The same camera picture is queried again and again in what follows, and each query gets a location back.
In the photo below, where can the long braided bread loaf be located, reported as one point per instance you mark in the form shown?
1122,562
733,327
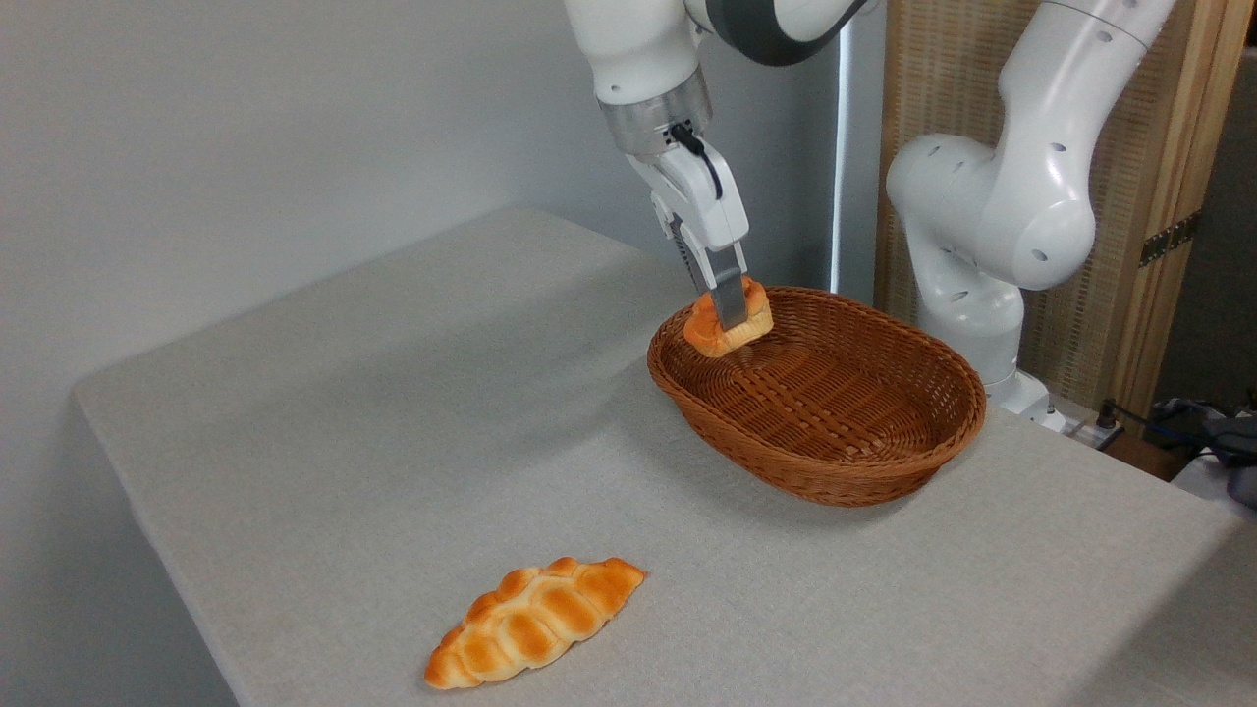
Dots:
535,621

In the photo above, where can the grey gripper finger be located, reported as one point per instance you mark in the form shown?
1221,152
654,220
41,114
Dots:
684,250
730,293

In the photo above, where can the metal screen hinge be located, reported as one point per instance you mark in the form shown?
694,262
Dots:
1169,240

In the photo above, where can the dark grey background device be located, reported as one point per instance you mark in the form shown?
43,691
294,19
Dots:
1232,447

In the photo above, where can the round orange bread roll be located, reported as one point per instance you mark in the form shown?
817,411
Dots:
709,334

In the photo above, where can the white power strip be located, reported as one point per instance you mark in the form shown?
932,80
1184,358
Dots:
1088,430

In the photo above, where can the white upright post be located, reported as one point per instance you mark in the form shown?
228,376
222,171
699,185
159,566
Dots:
856,147

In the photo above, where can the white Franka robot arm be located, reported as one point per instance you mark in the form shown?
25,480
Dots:
1021,196

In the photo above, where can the grey tablecloth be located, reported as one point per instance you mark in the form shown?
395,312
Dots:
491,442

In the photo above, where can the brown wicker basket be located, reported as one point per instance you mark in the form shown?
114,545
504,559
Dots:
825,403

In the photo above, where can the brown wooden box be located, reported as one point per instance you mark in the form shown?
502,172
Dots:
1144,457

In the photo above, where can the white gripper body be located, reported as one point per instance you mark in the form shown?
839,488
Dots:
702,196

